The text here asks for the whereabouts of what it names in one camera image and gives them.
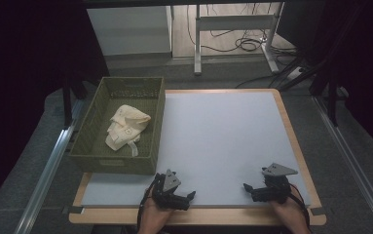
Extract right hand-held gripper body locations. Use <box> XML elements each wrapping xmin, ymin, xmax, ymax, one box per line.
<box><xmin>261</xmin><ymin>162</ymin><xmax>299</xmax><ymax>205</ymax></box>

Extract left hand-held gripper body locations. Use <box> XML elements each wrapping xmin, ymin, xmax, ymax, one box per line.
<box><xmin>150</xmin><ymin>169</ymin><xmax>182</xmax><ymax>209</ymax></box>

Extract cream cloth garment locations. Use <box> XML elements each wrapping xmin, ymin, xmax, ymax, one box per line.
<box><xmin>104</xmin><ymin>104</ymin><xmax>152</xmax><ymax>158</ymax></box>

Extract green woven plastic basket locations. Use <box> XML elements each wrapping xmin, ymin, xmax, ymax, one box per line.
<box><xmin>68</xmin><ymin>76</ymin><xmax>167</xmax><ymax>176</ymax></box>

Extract person's left hand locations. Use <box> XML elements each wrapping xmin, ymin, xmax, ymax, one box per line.
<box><xmin>137</xmin><ymin>196</ymin><xmax>175</xmax><ymax>234</ymax></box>

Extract person's right hand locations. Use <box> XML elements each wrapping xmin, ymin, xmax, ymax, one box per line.
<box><xmin>270</xmin><ymin>191</ymin><xmax>312</xmax><ymax>234</ymax></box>

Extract light grey table mat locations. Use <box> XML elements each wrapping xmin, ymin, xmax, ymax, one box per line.
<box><xmin>80</xmin><ymin>91</ymin><xmax>312</xmax><ymax>208</ymax></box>

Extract black stand leg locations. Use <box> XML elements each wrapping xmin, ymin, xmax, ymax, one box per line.
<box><xmin>61</xmin><ymin>76</ymin><xmax>89</xmax><ymax>128</ymax></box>
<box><xmin>310</xmin><ymin>61</ymin><xmax>342</xmax><ymax>128</ymax></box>

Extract white power strip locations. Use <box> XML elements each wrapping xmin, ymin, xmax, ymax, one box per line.
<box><xmin>285</xmin><ymin>65</ymin><xmax>306</xmax><ymax>81</ymax></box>

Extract dark curtain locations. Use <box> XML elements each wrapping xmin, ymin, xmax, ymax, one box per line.
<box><xmin>276</xmin><ymin>0</ymin><xmax>373</xmax><ymax>160</ymax></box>
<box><xmin>0</xmin><ymin>0</ymin><xmax>111</xmax><ymax>217</ymax></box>

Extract white cabinet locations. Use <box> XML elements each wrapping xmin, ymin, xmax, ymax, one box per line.
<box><xmin>86</xmin><ymin>5</ymin><xmax>174</xmax><ymax>57</ymax></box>

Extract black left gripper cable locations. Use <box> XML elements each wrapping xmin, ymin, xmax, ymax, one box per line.
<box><xmin>136</xmin><ymin>178</ymin><xmax>160</xmax><ymax>234</ymax></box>

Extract black and red gripper cable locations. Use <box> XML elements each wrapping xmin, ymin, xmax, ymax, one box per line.
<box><xmin>288</xmin><ymin>183</ymin><xmax>313</xmax><ymax>228</ymax></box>

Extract aluminium rail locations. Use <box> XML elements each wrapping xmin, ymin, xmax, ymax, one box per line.
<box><xmin>312</xmin><ymin>96</ymin><xmax>373</xmax><ymax>234</ymax></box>
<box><xmin>13</xmin><ymin>98</ymin><xmax>85</xmax><ymax>234</ymax></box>

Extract black floor cables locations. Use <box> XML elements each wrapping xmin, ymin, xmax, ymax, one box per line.
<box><xmin>186</xmin><ymin>3</ymin><xmax>300</xmax><ymax>55</ymax></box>

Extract white metal desk frame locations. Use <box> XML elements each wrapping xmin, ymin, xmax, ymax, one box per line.
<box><xmin>193</xmin><ymin>2</ymin><xmax>281</xmax><ymax>76</ymax></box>

